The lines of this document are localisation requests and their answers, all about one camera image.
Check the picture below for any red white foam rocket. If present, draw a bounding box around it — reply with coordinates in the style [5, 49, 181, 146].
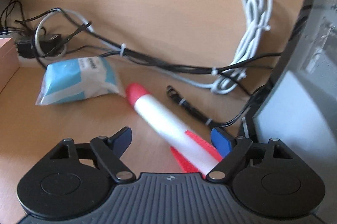
[126, 83, 223, 177]

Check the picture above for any pink cardboard box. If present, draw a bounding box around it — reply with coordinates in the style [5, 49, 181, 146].
[0, 38, 20, 92]

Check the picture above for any black cable bundle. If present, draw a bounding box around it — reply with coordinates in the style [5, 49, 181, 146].
[0, 0, 285, 130]

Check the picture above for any grey looped cable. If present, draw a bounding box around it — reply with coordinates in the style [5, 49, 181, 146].
[34, 8, 95, 58]

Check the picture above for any white coiled cable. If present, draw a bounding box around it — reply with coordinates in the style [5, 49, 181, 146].
[210, 0, 274, 95]

